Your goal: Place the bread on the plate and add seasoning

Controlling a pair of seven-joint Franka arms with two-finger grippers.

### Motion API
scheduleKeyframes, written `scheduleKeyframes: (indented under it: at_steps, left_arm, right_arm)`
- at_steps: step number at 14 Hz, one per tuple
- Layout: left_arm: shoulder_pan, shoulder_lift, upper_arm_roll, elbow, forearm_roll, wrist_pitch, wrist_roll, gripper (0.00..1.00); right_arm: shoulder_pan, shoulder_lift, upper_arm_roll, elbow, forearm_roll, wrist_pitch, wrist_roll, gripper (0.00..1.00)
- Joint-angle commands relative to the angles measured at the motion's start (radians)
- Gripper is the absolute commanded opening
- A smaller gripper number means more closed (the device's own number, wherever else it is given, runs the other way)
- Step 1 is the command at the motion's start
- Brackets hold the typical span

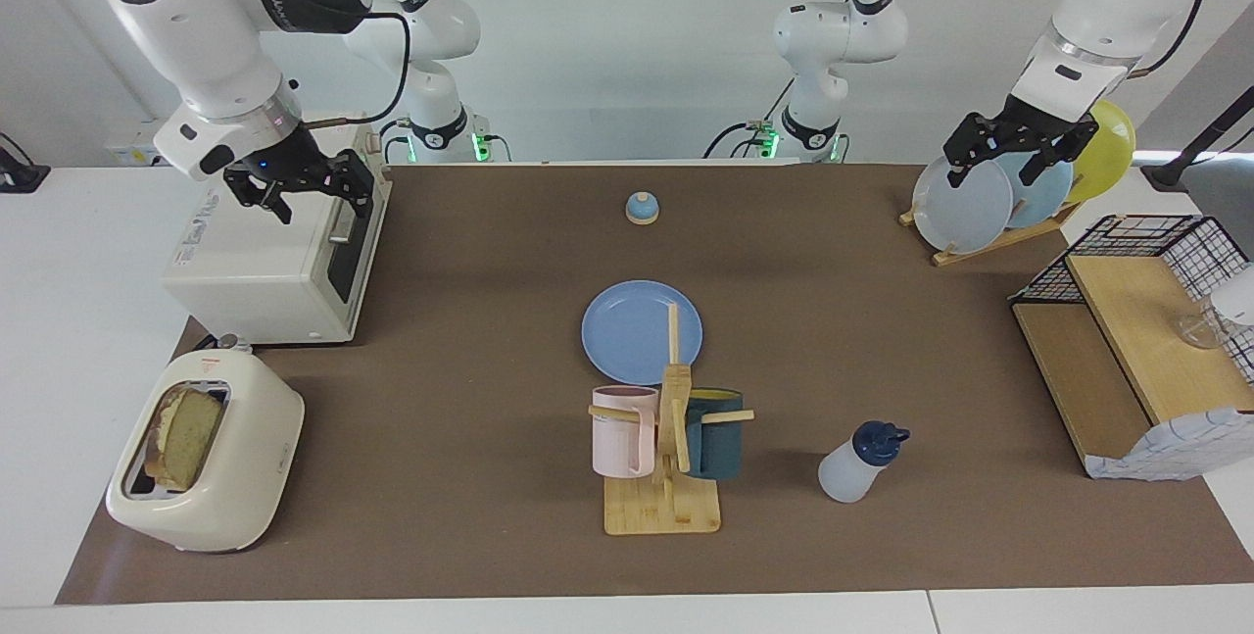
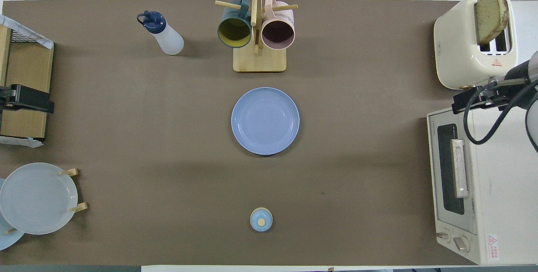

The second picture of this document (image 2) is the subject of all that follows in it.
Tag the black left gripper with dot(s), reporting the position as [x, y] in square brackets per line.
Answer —
[7, 99]

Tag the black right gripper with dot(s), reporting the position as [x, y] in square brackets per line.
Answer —
[518, 76]

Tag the toasted bread slice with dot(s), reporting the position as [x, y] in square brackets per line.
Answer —
[489, 15]

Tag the white bottle with navy cap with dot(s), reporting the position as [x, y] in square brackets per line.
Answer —
[168, 38]

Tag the grey plate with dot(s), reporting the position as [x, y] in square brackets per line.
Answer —
[38, 198]

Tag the wooden plate rack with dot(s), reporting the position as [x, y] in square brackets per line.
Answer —
[80, 207]

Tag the light blue plate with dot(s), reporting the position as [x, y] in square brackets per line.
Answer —
[6, 240]

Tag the periwinkle blue plate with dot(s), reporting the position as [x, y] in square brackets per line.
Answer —
[265, 120]

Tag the white patterned paper sheet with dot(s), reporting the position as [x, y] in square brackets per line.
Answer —
[17, 141]
[44, 43]

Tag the cream two-slot toaster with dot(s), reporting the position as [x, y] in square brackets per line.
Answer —
[458, 49]

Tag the brown table mat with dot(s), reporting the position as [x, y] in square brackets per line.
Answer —
[126, 116]

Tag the white toaster oven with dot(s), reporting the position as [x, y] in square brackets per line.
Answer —
[500, 188]

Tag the pink mug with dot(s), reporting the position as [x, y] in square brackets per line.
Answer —
[277, 34]

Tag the wooden mug tree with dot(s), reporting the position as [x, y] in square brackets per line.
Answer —
[259, 59]

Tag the teal mug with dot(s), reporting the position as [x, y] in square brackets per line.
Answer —
[234, 32]

